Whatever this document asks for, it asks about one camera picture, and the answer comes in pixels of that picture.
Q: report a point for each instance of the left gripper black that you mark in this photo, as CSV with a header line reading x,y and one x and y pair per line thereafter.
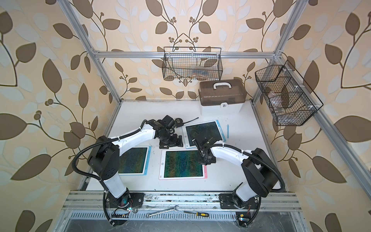
x,y
174,143

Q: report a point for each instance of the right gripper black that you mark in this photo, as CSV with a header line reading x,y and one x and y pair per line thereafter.
x,y
212,161

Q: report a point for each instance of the blue writing tablet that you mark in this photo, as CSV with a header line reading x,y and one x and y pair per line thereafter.
x,y
134,162
207,129

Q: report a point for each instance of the pink writing tablet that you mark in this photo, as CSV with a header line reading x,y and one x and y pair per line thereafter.
x,y
179,164

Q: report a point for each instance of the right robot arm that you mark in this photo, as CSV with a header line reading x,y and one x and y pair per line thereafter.
x,y
262,176

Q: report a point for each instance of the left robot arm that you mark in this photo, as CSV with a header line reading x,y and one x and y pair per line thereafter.
x,y
106,152

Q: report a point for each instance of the black yellow tape measure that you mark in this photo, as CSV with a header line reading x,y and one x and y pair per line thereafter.
x,y
179,122

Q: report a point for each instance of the brown lid storage box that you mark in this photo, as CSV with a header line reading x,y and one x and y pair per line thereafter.
x,y
221,97

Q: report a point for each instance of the yellow black screwdriver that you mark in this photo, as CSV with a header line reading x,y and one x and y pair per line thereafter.
x,y
198,214

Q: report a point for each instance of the silver wrench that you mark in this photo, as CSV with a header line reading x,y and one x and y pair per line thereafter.
x,y
175,209

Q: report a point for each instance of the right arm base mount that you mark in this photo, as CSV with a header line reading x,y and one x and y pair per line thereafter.
x,y
230,201

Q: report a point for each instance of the black wire basket back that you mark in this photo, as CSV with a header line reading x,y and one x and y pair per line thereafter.
x,y
200,63

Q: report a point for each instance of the black wire basket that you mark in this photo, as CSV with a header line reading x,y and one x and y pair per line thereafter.
x,y
290,99
200,63

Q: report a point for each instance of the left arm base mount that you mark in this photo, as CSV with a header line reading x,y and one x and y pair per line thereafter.
x,y
127,200

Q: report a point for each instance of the black wire basket right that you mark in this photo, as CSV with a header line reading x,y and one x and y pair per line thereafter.
x,y
290,99

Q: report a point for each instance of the aluminium frame rail front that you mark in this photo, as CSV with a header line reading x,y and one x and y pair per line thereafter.
x,y
186,200

